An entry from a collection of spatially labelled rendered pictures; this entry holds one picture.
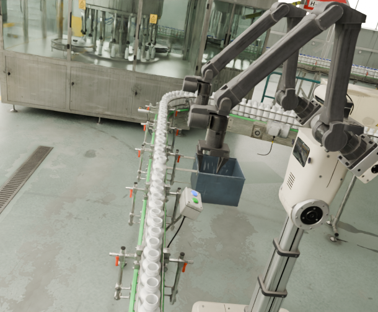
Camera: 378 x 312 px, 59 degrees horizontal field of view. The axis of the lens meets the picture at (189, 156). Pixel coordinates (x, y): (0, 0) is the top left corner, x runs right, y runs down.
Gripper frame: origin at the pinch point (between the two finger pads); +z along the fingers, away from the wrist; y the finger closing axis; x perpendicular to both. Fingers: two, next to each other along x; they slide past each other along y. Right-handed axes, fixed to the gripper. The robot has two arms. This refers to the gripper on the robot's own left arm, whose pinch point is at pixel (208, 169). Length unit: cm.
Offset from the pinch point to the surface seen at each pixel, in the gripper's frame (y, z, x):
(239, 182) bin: 40, 48, 86
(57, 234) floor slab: -86, 139, 127
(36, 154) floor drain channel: -152, 139, 266
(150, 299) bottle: -14.7, 25.9, -33.7
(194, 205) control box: 2.1, 28.7, 21.9
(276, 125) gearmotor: 93, 35, 188
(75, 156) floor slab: -109, 138, 274
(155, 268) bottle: -13.8, 25.3, -22.1
